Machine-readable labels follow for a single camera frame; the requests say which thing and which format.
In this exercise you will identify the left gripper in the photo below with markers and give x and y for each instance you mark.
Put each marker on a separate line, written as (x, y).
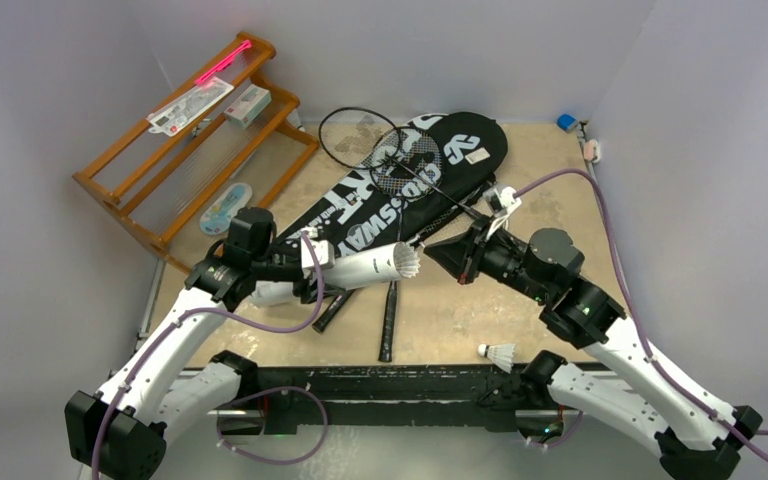
(306, 290)

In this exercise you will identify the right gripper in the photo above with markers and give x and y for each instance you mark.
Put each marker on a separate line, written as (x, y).
(474, 250)

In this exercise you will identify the white shuttlecock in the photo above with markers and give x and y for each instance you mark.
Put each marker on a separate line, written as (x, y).
(406, 260)
(500, 355)

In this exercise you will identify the white shuttlecock tube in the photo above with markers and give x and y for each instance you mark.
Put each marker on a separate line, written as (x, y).
(359, 270)

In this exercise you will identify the black racket bag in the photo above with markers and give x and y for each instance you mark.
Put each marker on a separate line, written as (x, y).
(354, 215)

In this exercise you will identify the white shuttlecock front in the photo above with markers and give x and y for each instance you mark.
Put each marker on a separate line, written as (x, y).
(500, 355)

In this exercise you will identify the black badminton racket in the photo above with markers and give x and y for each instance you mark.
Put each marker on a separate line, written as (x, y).
(349, 134)

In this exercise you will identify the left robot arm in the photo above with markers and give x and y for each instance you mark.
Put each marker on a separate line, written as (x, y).
(213, 290)

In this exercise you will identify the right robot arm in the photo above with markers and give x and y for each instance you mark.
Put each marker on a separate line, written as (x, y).
(694, 434)

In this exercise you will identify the blue toothbrush blister pack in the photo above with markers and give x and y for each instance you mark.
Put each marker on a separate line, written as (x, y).
(217, 217)

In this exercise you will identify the black racket under bag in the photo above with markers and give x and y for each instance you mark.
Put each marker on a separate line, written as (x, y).
(392, 262)

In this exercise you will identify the black racket on bag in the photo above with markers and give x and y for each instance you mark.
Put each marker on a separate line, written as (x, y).
(405, 165)

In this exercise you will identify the wooden tiered shelf rack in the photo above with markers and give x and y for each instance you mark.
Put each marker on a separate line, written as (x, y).
(157, 187)

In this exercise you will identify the small teal white box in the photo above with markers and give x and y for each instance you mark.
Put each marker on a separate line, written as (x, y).
(245, 109)

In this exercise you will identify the pink white small object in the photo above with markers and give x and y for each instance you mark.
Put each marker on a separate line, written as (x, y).
(591, 151)

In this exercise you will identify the blue small object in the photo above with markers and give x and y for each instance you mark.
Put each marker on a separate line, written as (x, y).
(567, 122)

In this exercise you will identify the white packaged card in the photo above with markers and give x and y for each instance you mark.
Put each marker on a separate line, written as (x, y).
(181, 112)

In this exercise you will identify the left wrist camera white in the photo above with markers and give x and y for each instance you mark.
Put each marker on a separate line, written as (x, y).
(315, 250)

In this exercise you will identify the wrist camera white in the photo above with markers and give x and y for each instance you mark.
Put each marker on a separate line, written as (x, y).
(503, 202)
(315, 250)

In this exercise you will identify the white frame badminton racket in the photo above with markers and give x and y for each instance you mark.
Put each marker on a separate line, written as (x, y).
(444, 228)

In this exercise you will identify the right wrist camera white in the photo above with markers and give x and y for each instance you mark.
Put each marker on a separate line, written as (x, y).
(503, 202)

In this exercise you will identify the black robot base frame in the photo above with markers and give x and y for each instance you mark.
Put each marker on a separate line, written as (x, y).
(286, 398)

